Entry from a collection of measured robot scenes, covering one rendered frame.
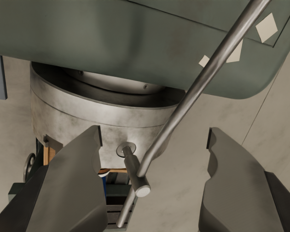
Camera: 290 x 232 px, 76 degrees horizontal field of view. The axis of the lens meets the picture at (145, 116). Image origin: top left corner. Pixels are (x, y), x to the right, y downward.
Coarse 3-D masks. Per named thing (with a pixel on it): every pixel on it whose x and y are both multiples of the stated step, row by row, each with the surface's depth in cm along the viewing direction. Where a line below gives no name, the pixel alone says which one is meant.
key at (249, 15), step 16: (256, 0) 13; (240, 16) 13; (256, 16) 13; (240, 32) 14; (224, 48) 15; (208, 64) 16; (208, 80) 16; (192, 96) 17; (176, 112) 19; (160, 144) 22; (144, 160) 24; (144, 176) 25; (128, 192) 27; (128, 208) 28
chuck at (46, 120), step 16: (32, 96) 32; (32, 112) 33; (48, 112) 29; (64, 112) 28; (32, 128) 35; (48, 128) 30; (64, 128) 29; (80, 128) 28; (112, 128) 28; (128, 128) 29; (144, 128) 30; (160, 128) 32; (48, 144) 33; (64, 144) 30; (112, 144) 30; (144, 144) 32; (112, 160) 31
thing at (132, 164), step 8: (128, 152) 29; (128, 160) 28; (136, 160) 28; (128, 168) 27; (136, 168) 26; (136, 176) 25; (136, 184) 24; (144, 184) 24; (136, 192) 24; (144, 192) 24
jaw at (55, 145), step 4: (48, 136) 32; (48, 140) 33; (52, 140) 32; (56, 140) 32; (52, 144) 33; (56, 144) 32; (60, 144) 32; (52, 148) 33; (56, 148) 32; (60, 148) 32; (56, 152) 35
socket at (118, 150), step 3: (123, 144) 30; (126, 144) 31; (129, 144) 31; (132, 144) 31; (117, 147) 30; (120, 147) 30; (132, 147) 31; (135, 147) 32; (117, 150) 31; (120, 150) 31; (132, 150) 32; (117, 153) 31; (120, 153) 31; (123, 156) 32
